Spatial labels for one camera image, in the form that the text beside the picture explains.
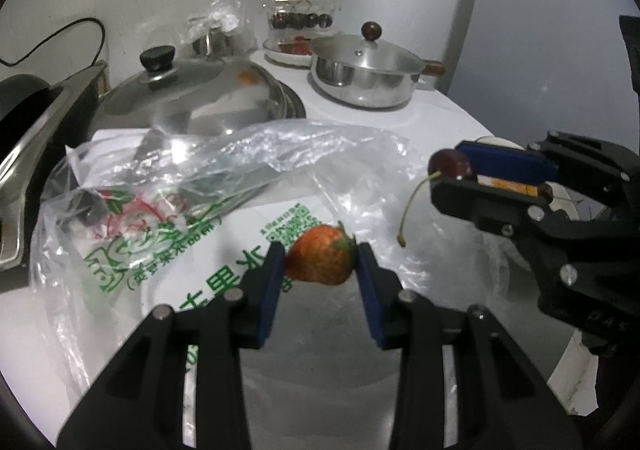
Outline printed clear plastic bag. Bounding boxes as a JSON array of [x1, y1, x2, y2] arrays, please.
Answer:
[[29, 122, 506, 411]]

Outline white plate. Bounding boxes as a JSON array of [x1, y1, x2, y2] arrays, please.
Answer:
[[472, 134, 581, 221]]

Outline small steel pot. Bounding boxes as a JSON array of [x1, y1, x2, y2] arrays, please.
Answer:
[[310, 57, 446, 109]]

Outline grey refrigerator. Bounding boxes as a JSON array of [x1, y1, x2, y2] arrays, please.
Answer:
[[450, 0, 640, 156]]

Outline white paper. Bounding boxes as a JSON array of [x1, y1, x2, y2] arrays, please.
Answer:
[[91, 127, 151, 156]]

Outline red strawberry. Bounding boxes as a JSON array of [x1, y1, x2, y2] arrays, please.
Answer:
[[285, 224, 357, 286]]

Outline pot lid with brown knob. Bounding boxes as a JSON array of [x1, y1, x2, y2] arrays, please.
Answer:
[[310, 21, 423, 73]]

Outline black stove power cable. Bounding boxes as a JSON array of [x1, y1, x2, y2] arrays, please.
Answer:
[[0, 17, 107, 67]]

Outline glass jar of cherries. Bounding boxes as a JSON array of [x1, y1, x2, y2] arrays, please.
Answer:
[[263, 0, 340, 38]]

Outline black wok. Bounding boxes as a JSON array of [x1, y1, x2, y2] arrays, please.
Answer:
[[0, 74, 51, 131]]

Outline peeled orange segment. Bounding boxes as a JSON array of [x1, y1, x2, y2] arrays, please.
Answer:
[[477, 176, 540, 195]]

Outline white dish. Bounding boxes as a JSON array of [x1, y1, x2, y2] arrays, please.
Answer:
[[263, 35, 316, 68]]

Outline crumpled clear plastic bag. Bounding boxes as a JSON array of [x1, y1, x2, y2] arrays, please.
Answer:
[[185, 0, 258, 58]]

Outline steel stove with brass knob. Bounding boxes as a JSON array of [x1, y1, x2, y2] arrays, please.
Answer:
[[0, 61, 111, 271]]

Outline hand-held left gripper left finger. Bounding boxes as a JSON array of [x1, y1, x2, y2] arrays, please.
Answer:
[[56, 241, 287, 450]]

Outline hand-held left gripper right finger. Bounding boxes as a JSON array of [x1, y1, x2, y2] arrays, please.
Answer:
[[356, 242, 583, 450]]

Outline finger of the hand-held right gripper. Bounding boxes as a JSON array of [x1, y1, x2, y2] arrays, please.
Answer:
[[431, 177, 571, 236], [456, 131, 632, 208]]

